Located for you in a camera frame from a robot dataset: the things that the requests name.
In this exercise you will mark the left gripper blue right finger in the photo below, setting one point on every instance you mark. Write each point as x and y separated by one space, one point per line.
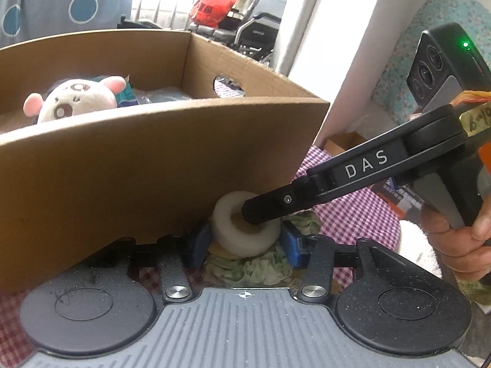
312 253

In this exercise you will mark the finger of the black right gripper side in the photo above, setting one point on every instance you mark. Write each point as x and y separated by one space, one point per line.
288 199

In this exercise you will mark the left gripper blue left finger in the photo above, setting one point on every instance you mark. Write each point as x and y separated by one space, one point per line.
201 240

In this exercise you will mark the white plush bear toy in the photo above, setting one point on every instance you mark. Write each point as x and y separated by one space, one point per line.
74 97

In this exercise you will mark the person right hand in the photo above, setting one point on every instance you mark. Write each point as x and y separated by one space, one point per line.
462 250

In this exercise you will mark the pink checkered cloth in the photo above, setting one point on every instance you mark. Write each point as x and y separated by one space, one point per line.
361 214

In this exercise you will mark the brown cardboard box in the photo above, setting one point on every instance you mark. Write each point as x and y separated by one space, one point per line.
70 187

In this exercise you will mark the wheelchair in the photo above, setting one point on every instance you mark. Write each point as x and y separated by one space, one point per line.
253 35

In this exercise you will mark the red plastic bag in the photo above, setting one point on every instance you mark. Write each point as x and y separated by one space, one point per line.
210 12

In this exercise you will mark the blue patterned hanging sheet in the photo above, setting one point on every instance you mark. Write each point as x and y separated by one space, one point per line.
23 20

